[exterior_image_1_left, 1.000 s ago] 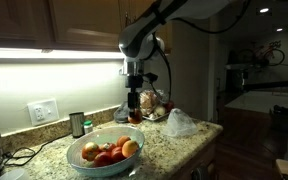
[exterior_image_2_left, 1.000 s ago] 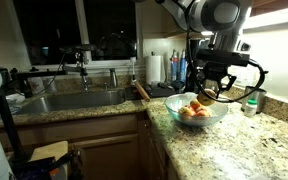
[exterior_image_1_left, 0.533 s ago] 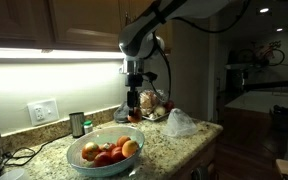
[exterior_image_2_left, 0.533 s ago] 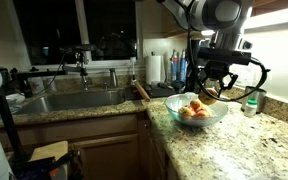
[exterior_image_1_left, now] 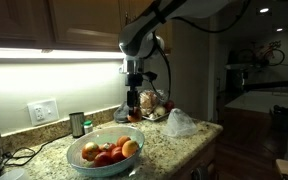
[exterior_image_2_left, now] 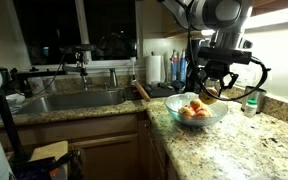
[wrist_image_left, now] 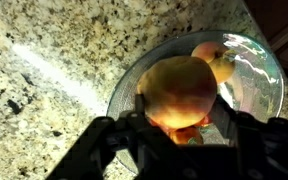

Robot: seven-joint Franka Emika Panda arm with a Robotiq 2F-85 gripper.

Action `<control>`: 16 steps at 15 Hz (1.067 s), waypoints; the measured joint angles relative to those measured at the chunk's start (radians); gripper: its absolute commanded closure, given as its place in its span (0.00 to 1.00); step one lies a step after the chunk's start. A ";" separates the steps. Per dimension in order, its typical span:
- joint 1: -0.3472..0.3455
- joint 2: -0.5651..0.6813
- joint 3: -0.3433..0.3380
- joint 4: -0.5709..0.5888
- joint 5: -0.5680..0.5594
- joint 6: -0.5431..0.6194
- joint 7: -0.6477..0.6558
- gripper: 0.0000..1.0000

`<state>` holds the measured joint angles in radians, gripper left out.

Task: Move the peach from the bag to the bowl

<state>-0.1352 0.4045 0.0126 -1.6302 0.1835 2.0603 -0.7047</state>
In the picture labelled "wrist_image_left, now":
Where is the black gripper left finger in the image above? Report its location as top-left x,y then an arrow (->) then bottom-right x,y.
45,94 -> 152,180

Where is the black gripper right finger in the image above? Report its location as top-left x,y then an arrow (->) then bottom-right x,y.
210,95 -> 288,180

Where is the yellow red peach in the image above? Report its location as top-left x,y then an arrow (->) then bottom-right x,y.
136,55 -> 218,130

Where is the large glass bowl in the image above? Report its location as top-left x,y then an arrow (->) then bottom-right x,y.
106,30 -> 285,175

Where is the orange fruit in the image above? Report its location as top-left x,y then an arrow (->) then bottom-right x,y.
168,126 -> 205,146
208,49 -> 237,85

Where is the yellow red apple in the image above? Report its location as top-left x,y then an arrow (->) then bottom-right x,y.
190,41 -> 230,64

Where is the wooden base cabinet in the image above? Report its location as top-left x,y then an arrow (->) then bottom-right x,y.
243,0 -> 288,91

